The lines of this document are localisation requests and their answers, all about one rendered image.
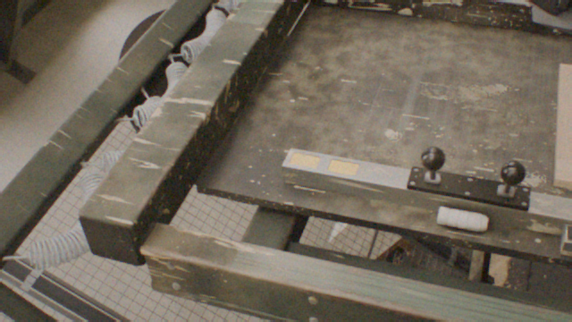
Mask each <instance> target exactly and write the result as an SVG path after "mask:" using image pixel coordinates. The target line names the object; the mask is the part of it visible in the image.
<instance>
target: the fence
mask: <svg viewBox="0 0 572 322"><path fill-rule="evenodd" d="M294 153H299V154H304V156H311V157H320V158H321V160H320V162H319V164H317V167H316V169H315V168H309V166H303V165H294V164H289V162H290V160H291V158H292V157H293V156H294ZM331 160H336V161H341V162H347V163H352V164H357V165H359V168H358V169H357V172H356V175H350V174H341V173H335V172H330V171H327V170H328V166H329V164H330V163H331ZM409 174H410V170H407V169H401V167H397V168H396V166H390V165H380V164H376V163H369V162H364V161H359V160H353V159H348V158H342V157H333V156H327V154H322V153H315V152H311V151H305V150H300V149H294V148H291V149H290V151H289V153H288V155H287V157H286V159H285V161H284V163H283V165H282V175H283V182H286V183H290V184H297V185H301V186H307V187H311V188H316V189H321V190H326V191H336V192H340V193H341V194H342V193H346V195H350V196H355V197H360V198H365V199H375V200H380V201H384V202H390V203H394V204H399V205H404V206H410V207H414V208H423V209H424V210H428V211H433V212H438V213H439V211H440V207H446V208H456V209H459V210H460V209H461V210H466V211H469V213H476V214H481V215H482V216H486V217H489V221H487V222H492V223H496V224H501V225H509V226H515V227H520V228H525V229H529V230H534V231H538V232H543V233H552V234H557V235H562V233H563V230H564V227H565V225H572V199H567V198H562V197H557V196H552V195H547V194H542V193H537V192H531V193H530V205H529V209H528V211H524V210H518V209H514V208H504V207H499V206H494V205H489V204H484V203H479V202H474V201H469V200H463V199H454V198H450V196H449V197H444V195H439V194H434V193H429V192H423V191H414V190H409V189H407V183H408V177H409Z"/></svg>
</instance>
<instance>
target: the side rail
mask: <svg viewBox="0 0 572 322"><path fill-rule="evenodd" d="M140 251H141V255H144V256H145V260H146V262H147V269H148V272H149V275H151V278H152V282H151V286H152V289H153V291H156V292H162V293H167V294H171V295H174V296H175V297H178V298H182V299H185V300H189V301H196V302H200V303H204V304H207V305H212V306H216V307H219V308H222V309H226V310H229V311H233V312H238V313H241V314H245V315H249V316H253V317H257V318H262V319H267V320H271V321H274V322H572V314H569V313H566V312H561V311H557V310H553V309H545V308H541V307H536V306H533V305H528V304H524V303H521V302H516V301H509V300H504V299H501V300H500V298H499V299H496V297H495V298H492V297H488V296H484V295H479V294H475V293H471V292H463V291H459V290H454V289H451V288H450V287H449V288H446V286H443V287H442V285H438V284H430V283H426V282H421V281H417V280H413V279H408V278H404V277H400V276H395V275H387V274H384V273H379V272H375V271H370V270H366V269H363V268H357V267H350V266H345V265H341V264H337V263H332V262H328V260H323V259H319V258H311V257H308V256H302V255H299V254H294V253H289V252H285V251H281V250H273V249H269V248H264V246H260V245H256V244H251V243H246V242H243V241H234V240H231V239H225V238H222V237H217V236H213V235H208V233H201V232H196V231H192V230H188V229H183V228H179V227H175V226H170V225H162V224H156V227H154V229H153V230H152V232H151V233H150V235H149V236H148V237H147V240H146V242H145V243H144V244H143V246H141V247H140Z"/></svg>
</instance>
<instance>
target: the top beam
mask: <svg viewBox="0 0 572 322"><path fill-rule="evenodd" d="M308 2H309V0H298V1H296V2H295V1H291V0H241V2H240V3H239V4H238V6H236V7H235V8H234V10H233V11H232V12H231V15H230V16H229V17H228V19H227V20H226V21H225V22H224V23H223V24H222V25H221V27H220V28H219V29H218V31H217V32H216V33H215V34H214V36H213V37H212V39H211V40H209V41H208V42H207V45H206V46H205V48H204V49H203V50H202V51H201V53H200V54H199V55H198V57H196V59H195V60H194V62H193V63H192V64H191V66H190V67H189V69H188V70H187V71H186V72H185V74H184V75H182V76H181V78H180V79H179V80H178V82H177V83H176V84H175V87H174V88H173V89H172V91H171V92H169V93H168V95H167V96H166V97H165V99H164V101H163V102H162V104H161V105H160V106H159V107H158V108H157V109H156V110H155V111H154V113H153V114H152V116H151V117H150V118H149V119H148V121H147V122H146V124H145V125H144V127H143V129H142V130H141V131H139V133H138V134H137V135H136V137H135V138H134V139H133V140H132V143H131V144H130V145H129V146H128V147H127V148H126V150H125V151H123V152H122V155H121V156H120V158H119V159H118V160H117V161H116V163H115V164H114V166H113V167H112V169H111V170H110V172H109V173H108V174H107V175H106V176H105V177H104V178H103V180H102V181H101V182H100V184H99V185H98V186H97V188H96V189H95V190H94V192H93V193H92V194H91V196H90V197H89V199H88V201H87V202H85V203H84V205H83V206H82V207H81V208H80V210H79V211H78V216H79V221H80V225H81V228H83V232H84V233H85V236H86V239H87V241H88V246H89V248H90V251H91V253H92V254H93V255H96V256H100V257H104V258H107V259H111V260H114V261H119V262H122V263H126V264H130V265H133V266H143V265H145V264H146V260H145V256H144V255H141V251H140V247H141V246H139V244H140V242H141V240H142V238H143V236H144V235H145V233H146V232H147V230H148V228H149V227H150V225H151V224H152V222H153V221H154V222H156V224H157V221H158V223H159V224H162V225H170V224H171V221H172V220H173V219H174V217H175V215H176V214H177V212H178V211H179V209H180V206H181V204H182V203H183V201H184V200H185V199H186V198H187V197H188V195H189V192H190V191H191V189H192V187H193V186H194V184H195V183H196V181H197V178H198V177H199V176H200V175H201V174H202V172H203V171H204V169H205V168H206V164H207V163H208V161H209V160H210V158H211V156H212V155H213V153H214V152H215V151H216V149H217V148H218V146H219V144H220V143H221V140H222V139H223V136H224V135H225V133H226V132H228V130H229V129H230V127H231V125H232V123H233V121H234V120H235V118H236V117H237V114H238V112H239V111H240V110H241V108H242V107H243V106H244V105H245V103H246V100H247V99H248V97H249V95H250V93H251V92H252V90H254V89H255V86H256V85H257V83H258V82H259V80H260V78H261V77H262V74H263V73H264V71H265V69H267V67H268V65H269V64H270V62H272V59H273V57H274V55H275V54H276V52H277V50H278V49H280V47H281V45H282V42H283V41H284V39H286V37H287V35H288V34H289V32H290V29H291V27H292V26H294V24H295V22H296V21H297V19H298V18H299V15H300V14H301V12H302V11H303V9H304V7H305V6H306V4H308Z"/></svg>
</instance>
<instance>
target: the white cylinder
mask: <svg viewBox="0 0 572 322"><path fill-rule="evenodd" d="M487 221H489V217H486V216H482V215H481V214H476V213H469V211H466V210H461V209H460V210H459V209H456V208H446V207H440V211H439V215H438V221H437V222H438V224H441V225H445V226H446V225H447V226H449V227H455V228H456V227H457V228H459V229H464V230H466V229H467V230H468V231H474V232H479V231H480V232H483V231H486V226H487Z"/></svg>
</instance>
